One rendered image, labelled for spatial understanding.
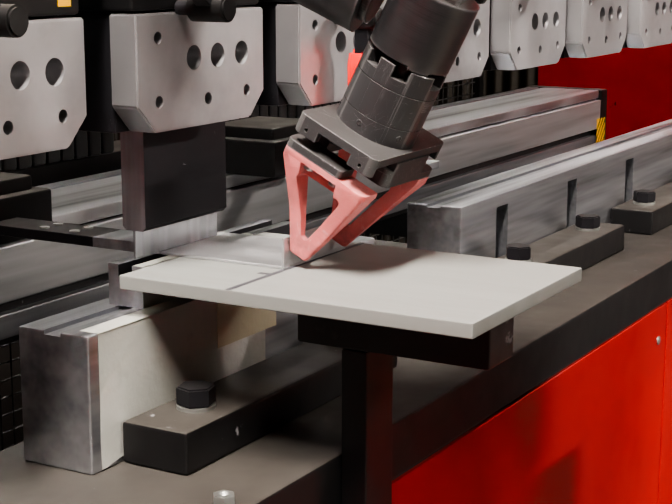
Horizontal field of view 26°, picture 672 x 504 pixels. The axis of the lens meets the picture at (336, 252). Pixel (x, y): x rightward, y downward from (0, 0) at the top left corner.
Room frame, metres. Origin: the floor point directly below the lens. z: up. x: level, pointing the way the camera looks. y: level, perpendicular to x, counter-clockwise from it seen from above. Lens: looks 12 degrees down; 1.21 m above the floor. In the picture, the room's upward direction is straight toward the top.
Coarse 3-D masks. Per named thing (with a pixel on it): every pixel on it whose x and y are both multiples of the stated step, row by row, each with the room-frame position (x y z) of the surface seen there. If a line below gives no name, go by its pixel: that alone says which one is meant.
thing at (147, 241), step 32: (192, 128) 1.05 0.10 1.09; (224, 128) 1.08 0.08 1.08; (128, 160) 1.01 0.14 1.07; (160, 160) 1.02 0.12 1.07; (192, 160) 1.05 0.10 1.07; (224, 160) 1.08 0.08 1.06; (128, 192) 1.01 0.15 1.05; (160, 192) 1.02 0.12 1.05; (192, 192) 1.05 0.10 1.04; (224, 192) 1.08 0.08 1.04; (128, 224) 1.01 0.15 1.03; (160, 224) 1.01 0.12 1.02; (192, 224) 1.06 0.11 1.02
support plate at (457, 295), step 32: (352, 256) 1.02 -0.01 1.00; (384, 256) 1.02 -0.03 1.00; (416, 256) 1.02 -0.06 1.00; (448, 256) 1.02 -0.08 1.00; (480, 256) 1.02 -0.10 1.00; (128, 288) 0.96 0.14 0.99; (160, 288) 0.94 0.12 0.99; (192, 288) 0.93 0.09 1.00; (224, 288) 0.92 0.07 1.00; (256, 288) 0.92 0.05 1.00; (288, 288) 0.92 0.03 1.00; (320, 288) 0.92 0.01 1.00; (352, 288) 0.92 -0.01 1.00; (384, 288) 0.92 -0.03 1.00; (416, 288) 0.92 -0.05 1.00; (448, 288) 0.92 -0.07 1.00; (480, 288) 0.92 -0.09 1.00; (512, 288) 0.92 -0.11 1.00; (544, 288) 0.93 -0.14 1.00; (352, 320) 0.87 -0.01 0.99; (384, 320) 0.86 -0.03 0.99; (416, 320) 0.85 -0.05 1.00; (448, 320) 0.84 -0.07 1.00; (480, 320) 0.84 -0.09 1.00
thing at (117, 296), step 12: (240, 228) 1.13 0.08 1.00; (252, 228) 1.15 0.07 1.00; (264, 228) 1.13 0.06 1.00; (276, 228) 1.14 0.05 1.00; (288, 228) 1.15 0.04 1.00; (108, 264) 1.00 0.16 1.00; (120, 264) 1.00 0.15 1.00; (132, 264) 1.01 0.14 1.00; (120, 300) 1.00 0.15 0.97; (132, 300) 0.99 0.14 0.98
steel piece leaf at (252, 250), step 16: (208, 240) 1.07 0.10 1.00; (224, 240) 1.07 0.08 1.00; (240, 240) 1.07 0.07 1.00; (256, 240) 1.07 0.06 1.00; (272, 240) 1.07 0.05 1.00; (288, 240) 0.98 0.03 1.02; (192, 256) 1.02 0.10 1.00; (208, 256) 1.01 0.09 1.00; (224, 256) 1.01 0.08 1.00; (240, 256) 1.01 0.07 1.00; (256, 256) 1.01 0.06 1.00; (272, 256) 1.01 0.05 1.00; (288, 256) 0.98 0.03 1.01; (320, 256) 1.02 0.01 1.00
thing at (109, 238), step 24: (0, 192) 1.15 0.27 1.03; (24, 192) 1.17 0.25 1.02; (48, 192) 1.19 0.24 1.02; (0, 216) 1.14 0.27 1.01; (24, 216) 1.16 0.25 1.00; (48, 216) 1.19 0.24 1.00; (0, 240) 1.14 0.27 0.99; (48, 240) 1.09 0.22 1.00; (72, 240) 1.08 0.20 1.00; (96, 240) 1.07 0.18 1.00; (120, 240) 1.06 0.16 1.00
